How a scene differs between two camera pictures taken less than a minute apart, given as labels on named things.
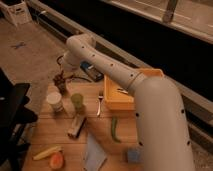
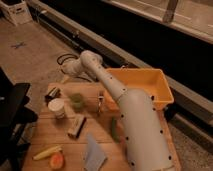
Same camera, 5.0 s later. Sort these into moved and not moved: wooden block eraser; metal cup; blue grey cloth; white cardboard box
Moved: metal cup
Not moved: blue grey cloth; white cardboard box; wooden block eraser
